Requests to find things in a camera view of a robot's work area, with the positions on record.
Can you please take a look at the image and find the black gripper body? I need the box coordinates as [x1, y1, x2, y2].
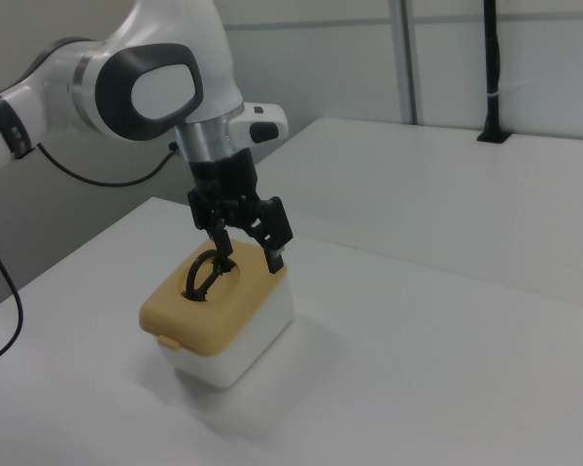
[188, 147, 261, 209]

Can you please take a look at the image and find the beige lid with black handle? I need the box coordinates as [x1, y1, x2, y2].
[139, 240, 290, 360]

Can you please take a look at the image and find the white plastic tool case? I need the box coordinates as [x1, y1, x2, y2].
[156, 275, 297, 390]

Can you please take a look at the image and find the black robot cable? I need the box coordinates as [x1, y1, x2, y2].
[0, 139, 182, 371]

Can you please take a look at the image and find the grey partition post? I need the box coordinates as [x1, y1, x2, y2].
[390, 0, 418, 126]

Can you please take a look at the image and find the black cable post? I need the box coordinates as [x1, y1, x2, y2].
[475, 0, 512, 145]

